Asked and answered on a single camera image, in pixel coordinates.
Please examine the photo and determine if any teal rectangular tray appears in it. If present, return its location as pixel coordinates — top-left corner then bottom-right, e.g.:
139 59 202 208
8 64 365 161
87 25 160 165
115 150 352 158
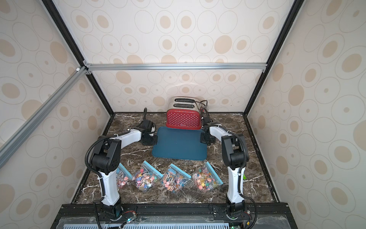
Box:
152 127 207 161

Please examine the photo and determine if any candy ziploc bag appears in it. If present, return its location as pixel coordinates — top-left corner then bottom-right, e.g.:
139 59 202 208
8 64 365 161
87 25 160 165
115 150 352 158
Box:
192 162 224 192
132 161 163 191
161 164 192 193
116 163 132 189

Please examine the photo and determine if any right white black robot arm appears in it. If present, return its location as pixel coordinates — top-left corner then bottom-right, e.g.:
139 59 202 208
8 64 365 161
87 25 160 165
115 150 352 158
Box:
201 116 253 218

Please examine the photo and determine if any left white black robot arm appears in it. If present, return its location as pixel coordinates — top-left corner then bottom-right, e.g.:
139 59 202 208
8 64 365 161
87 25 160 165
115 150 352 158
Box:
84 119 157 219

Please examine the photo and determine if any red polka dot toaster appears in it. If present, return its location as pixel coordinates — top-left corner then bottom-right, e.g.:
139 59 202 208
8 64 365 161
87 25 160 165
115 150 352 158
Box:
166 97 202 130

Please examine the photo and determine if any horizontal aluminium frame bar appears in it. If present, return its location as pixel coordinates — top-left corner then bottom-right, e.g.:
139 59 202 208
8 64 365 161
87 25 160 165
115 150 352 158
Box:
86 63 267 71

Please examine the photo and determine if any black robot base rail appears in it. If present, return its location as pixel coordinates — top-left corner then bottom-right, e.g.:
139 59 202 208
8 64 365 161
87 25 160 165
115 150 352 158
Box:
51 203 297 229

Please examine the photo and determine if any left slanted aluminium frame bar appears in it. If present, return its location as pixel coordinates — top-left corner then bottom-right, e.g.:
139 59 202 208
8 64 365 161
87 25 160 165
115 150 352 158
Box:
1 66 87 167

